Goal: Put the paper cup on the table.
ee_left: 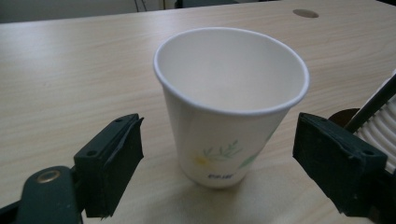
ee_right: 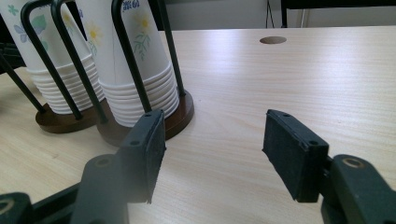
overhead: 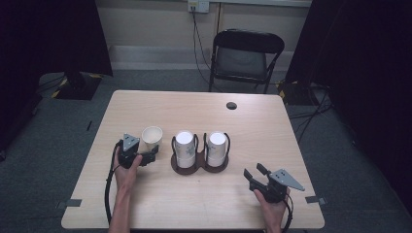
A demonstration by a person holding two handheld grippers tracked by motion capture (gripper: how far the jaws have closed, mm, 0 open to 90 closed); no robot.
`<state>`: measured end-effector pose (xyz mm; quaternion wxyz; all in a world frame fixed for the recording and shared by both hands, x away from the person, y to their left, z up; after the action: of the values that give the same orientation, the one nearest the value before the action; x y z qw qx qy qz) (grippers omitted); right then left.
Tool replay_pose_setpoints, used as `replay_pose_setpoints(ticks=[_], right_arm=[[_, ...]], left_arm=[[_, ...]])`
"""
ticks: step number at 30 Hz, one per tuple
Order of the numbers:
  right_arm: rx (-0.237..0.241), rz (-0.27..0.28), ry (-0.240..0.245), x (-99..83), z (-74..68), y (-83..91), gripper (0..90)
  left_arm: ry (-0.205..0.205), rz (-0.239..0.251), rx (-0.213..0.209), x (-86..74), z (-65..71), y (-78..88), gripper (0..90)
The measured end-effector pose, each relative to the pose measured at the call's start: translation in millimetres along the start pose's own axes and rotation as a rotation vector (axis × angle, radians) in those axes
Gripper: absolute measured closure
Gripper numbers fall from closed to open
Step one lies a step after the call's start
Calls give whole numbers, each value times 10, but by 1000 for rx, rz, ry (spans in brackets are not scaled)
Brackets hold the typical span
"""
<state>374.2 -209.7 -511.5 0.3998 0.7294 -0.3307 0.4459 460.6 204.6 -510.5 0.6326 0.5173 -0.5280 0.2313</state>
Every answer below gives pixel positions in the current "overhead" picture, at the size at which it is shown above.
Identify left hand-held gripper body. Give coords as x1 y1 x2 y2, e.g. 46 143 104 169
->
117 132 144 170

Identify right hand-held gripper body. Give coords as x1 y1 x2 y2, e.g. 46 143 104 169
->
248 168 306 205

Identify white paper cup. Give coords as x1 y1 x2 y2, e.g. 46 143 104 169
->
141 125 164 151

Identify dark brown double cup holder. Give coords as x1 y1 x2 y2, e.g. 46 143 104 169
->
170 131 232 177

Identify person's right hand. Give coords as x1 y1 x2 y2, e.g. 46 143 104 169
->
252 186 292 227

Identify person's left hand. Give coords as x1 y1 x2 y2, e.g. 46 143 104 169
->
112 146 144 193

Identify grey tape strip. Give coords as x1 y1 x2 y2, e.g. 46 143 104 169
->
55 198 84 210
304 195 326 206

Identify black stand base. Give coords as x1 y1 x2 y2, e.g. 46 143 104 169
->
51 71 104 101
277 80 321 107

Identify black folding chair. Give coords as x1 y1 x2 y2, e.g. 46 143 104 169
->
208 28 287 95

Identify black curtain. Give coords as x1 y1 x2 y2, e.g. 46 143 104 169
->
285 0 412 216
0 0 114 153

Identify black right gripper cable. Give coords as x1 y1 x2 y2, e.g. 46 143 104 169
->
280 193 294 233

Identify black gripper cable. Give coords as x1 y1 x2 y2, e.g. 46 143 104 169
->
103 139 124 227
280 193 294 233

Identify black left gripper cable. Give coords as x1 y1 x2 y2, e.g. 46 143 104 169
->
103 139 124 227

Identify black floor cables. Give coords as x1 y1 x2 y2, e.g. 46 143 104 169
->
288 86 335 144

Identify black wall socket cable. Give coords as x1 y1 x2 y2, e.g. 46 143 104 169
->
191 5 212 85

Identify thin black wall cable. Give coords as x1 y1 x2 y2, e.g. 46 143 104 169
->
216 2 223 34

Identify white wall socket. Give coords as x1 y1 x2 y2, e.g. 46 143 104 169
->
188 0 211 15

